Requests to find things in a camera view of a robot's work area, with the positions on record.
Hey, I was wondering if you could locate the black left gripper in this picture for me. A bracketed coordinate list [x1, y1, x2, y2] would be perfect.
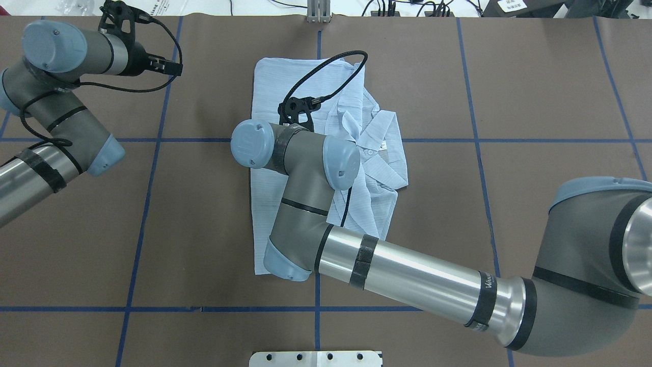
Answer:
[98, 1, 183, 76]

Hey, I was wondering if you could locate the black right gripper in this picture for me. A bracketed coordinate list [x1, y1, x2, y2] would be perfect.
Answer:
[278, 97, 323, 132]

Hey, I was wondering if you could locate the light blue button shirt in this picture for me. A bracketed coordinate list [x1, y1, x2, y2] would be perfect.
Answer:
[251, 57, 410, 276]

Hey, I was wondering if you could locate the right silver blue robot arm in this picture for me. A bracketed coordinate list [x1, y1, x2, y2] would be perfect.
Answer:
[230, 119, 650, 357]

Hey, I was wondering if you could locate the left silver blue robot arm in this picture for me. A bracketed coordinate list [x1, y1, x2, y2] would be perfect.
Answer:
[1, 1, 182, 225]

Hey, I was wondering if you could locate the clear plastic bag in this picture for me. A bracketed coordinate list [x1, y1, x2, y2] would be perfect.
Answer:
[55, 0, 96, 16]

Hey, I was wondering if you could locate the black box with label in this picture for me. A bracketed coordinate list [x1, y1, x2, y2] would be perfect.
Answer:
[481, 1, 564, 18]

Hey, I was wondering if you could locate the aluminium frame post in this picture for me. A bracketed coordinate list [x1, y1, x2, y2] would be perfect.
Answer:
[307, 0, 332, 23]

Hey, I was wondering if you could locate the black braided left cable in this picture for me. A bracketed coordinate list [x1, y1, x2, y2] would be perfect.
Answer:
[19, 15, 179, 148]

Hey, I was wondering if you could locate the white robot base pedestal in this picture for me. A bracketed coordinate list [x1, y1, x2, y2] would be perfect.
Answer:
[249, 350, 384, 366]

